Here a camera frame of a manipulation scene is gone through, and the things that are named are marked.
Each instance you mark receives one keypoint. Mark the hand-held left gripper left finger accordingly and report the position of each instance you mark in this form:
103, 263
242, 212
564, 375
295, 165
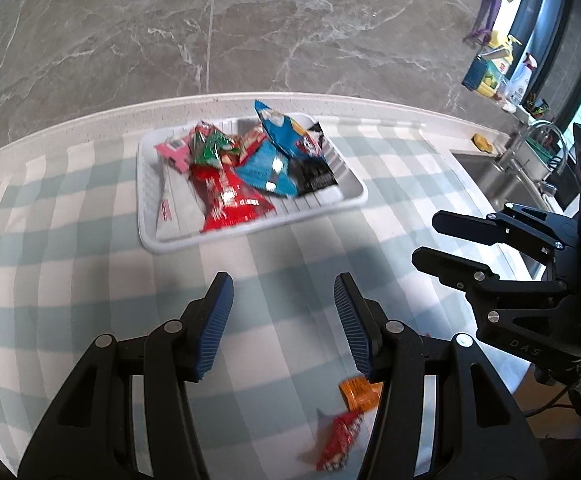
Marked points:
215, 325

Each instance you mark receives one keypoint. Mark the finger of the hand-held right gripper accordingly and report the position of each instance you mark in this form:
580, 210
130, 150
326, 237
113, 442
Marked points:
445, 265
470, 225

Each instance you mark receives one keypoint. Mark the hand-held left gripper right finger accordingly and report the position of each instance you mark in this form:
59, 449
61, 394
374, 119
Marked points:
353, 330

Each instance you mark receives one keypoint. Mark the shiny red snack packet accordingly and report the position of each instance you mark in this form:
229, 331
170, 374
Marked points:
225, 200

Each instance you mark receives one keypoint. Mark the white plastic tray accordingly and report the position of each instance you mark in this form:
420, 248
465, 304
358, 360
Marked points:
320, 205

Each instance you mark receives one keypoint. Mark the blue snack packet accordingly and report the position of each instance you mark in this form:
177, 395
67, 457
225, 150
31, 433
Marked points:
265, 170

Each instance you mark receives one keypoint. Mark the green snack packet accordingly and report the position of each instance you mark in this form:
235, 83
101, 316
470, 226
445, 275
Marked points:
210, 147

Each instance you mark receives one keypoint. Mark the pink snack packet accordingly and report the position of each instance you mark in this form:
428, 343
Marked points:
173, 150

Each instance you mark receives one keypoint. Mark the red fruit print snack packet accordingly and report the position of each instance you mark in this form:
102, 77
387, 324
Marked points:
253, 142

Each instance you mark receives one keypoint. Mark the blue and orange snack bag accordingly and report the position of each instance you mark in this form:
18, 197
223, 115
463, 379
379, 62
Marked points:
280, 130

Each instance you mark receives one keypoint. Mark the stainless steel sink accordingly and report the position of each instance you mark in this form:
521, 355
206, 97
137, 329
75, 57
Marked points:
485, 175

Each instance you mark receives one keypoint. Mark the orange snack packet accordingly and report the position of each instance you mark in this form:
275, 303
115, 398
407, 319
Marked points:
360, 394

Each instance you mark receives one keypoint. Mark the yellow sponge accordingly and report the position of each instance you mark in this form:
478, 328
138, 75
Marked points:
481, 142

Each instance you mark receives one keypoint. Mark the chrome faucet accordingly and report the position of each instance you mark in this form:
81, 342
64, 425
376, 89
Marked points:
513, 152

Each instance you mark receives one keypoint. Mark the green drain basket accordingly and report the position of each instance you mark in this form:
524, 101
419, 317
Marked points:
545, 152

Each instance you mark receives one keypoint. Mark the small red snack packet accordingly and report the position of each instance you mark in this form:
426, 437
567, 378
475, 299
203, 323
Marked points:
338, 440

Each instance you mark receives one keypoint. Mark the white and red snack packet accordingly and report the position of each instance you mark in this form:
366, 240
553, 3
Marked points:
175, 205

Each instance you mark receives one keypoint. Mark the checkered tablecloth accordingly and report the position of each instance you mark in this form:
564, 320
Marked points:
95, 285

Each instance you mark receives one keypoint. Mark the white spray bottle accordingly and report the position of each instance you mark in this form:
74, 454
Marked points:
518, 87

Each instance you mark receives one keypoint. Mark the blue and yellow pouch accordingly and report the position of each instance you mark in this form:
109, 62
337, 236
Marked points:
475, 75

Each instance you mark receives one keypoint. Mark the black snack packet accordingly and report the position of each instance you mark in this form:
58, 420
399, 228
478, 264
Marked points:
313, 177

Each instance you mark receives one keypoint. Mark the yellow detergent bottle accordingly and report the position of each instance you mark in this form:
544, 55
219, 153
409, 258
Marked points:
503, 55

